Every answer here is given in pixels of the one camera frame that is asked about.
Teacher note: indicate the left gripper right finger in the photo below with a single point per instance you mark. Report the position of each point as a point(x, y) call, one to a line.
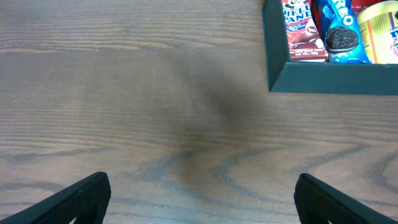
point(319, 203)

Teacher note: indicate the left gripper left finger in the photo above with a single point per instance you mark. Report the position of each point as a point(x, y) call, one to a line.
point(86, 201)

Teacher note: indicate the dark green box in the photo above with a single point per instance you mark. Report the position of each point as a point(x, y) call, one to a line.
point(287, 76)

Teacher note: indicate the Hello Panda biscuit box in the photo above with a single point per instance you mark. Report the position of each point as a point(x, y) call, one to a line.
point(304, 41)

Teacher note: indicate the blue Oreo cookie pack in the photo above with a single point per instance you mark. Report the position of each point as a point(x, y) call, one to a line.
point(340, 32)

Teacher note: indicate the yellow gum canister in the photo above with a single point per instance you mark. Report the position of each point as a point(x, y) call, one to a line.
point(378, 26)

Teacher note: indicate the red candy bag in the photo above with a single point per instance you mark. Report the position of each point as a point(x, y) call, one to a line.
point(360, 5)

